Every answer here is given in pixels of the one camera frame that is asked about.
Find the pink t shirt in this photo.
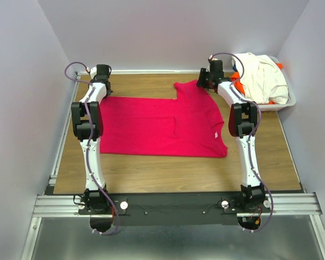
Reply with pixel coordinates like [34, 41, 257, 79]
[100, 80, 228, 158]

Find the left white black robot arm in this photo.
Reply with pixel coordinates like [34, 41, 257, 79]
[71, 64, 112, 214]

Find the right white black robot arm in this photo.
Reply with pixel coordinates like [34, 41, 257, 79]
[197, 57, 265, 212]

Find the orange t shirt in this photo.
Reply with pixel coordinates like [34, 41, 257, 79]
[230, 63, 283, 105]

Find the white t shirt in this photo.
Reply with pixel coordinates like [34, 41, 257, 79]
[231, 52, 289, 105]

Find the white laundry basket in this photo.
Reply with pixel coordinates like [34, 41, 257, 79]
[231, 55, 297, 113]

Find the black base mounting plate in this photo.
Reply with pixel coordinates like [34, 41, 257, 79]
[77, 192, 270, 231]

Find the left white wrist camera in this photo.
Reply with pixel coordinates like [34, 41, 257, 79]
[86, 67, 97, 79]

